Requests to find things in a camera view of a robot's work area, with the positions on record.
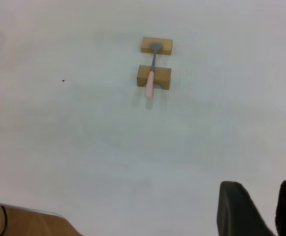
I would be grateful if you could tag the flat rectangular wooden block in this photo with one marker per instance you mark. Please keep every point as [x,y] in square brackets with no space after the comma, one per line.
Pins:
[167,46]

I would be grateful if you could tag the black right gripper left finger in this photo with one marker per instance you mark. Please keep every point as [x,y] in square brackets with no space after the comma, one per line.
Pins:
[238,216]

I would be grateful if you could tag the arched wooden block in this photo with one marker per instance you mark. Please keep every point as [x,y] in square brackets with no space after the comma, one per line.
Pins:
[163,76]

